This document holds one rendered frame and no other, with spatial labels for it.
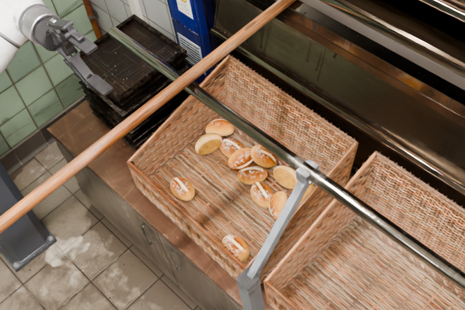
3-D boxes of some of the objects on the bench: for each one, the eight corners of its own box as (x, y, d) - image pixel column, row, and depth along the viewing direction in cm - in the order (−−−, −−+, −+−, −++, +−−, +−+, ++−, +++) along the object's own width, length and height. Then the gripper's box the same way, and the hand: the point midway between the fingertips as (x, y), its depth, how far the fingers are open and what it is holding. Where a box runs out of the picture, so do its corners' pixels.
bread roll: (234, 131, 231) (233, 115, 229) (234, 136, 225) (233, 121, 223) (206, 132, 231) (205, 117, 230) (205, 138, 225) (203, 122, 223)
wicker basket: (370, 198, 209) (375, 145, 187) (534, 315, 180) (562, 269, 158) (263, 304, 191) (254, 259, 169) (426, 452, 162) (441, 422, 141)
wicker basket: (237, 104, 239) (229, 50, 217) (359, 194, 210) (362, 141, 188) (133, 187, 221) (112, 138, 199) (250, 297, 192) (241, 252, 171)
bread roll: (293, 194, 209) (299, 176, 207) (268, 178, 214) (275, 161, 212) (301, 191, 213) (308, 174, 211) (277, 176, 218) (284, 158, 216)
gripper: (43, -18, 151) (99, 22, 141) (75, 58, 171) (126, 98, 160) (16, -2, 149) (70, 41, 138) (52, 75, 168) (102, 117, 157)
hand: (97, 70), depth 150 cm, fingers open, 13 cm apart
